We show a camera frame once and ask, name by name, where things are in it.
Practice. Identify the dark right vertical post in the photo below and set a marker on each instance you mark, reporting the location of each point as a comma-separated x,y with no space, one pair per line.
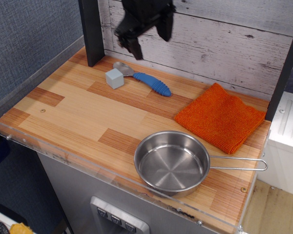
281,85

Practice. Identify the grey cube block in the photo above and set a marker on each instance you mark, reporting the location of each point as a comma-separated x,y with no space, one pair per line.
114,78

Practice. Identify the stainless steel pan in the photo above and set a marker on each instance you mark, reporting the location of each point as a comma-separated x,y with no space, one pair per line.
172,163

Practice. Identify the dark vertical post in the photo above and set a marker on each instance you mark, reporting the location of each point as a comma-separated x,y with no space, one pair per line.
91,24
281,85

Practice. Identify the orange knitted cloth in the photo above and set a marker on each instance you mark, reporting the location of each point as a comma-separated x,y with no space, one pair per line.
221,119

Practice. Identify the grey control panel with buttons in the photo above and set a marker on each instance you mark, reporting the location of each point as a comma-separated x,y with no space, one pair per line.
123,222

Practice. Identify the clear acrylic table guard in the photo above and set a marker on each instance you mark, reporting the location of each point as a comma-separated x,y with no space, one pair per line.
86,134

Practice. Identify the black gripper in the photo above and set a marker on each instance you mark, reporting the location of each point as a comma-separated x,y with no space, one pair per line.
140,16

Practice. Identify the dark left vertical post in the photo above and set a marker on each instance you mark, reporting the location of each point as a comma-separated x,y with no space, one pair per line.
91,24

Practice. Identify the white aluminium box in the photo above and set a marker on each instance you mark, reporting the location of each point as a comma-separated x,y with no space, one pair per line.
278,151

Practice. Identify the blue handled metal spoon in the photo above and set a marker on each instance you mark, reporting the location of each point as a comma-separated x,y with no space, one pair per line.
155,84

